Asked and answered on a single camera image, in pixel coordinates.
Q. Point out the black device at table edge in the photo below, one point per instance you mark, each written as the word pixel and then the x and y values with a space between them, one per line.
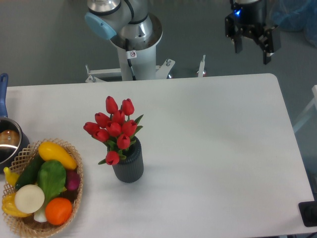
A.
pixel 308 211

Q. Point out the red tulip bouquet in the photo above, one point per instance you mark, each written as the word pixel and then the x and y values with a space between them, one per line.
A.
pixel 117 131

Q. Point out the yellow bell pepper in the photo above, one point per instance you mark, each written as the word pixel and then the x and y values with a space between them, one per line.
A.
pixel 9 207

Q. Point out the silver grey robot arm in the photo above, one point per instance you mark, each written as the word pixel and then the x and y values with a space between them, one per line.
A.
pixel 135 33

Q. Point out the yellow squash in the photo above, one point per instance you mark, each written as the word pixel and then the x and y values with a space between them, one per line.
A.
pixel 51 151

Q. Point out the dark grey ribbed vase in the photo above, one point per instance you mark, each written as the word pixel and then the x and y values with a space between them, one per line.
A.
pixel 131 168

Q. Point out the woven wicker basket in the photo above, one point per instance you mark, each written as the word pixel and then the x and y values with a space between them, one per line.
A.
pixel 27 227

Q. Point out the green lettuce leaf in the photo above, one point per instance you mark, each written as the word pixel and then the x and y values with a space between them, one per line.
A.
pixel 51 179

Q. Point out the purple red onion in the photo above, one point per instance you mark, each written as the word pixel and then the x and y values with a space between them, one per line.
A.
pixel 72 180

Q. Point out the blue handled saucepan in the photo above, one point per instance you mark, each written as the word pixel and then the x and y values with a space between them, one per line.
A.
pixel 12 138

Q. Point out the blue plastic bag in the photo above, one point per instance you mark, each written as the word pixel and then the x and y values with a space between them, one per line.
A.
pixel 296 16

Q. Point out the white frame at right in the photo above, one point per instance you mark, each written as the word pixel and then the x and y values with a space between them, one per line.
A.
pixel 307 112

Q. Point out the orange fruit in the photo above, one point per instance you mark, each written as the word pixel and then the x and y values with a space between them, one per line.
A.
pixel 58 211

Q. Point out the white round onion slice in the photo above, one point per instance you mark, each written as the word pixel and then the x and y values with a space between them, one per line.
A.
pixel 29 199

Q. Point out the yellow banana tip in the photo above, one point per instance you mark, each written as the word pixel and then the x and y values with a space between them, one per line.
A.
pixel 10 176

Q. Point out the green cucumber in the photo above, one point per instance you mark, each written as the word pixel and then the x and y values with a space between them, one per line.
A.
pixel 30 173

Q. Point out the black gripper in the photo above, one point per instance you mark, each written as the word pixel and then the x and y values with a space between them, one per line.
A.
pixel 248 20

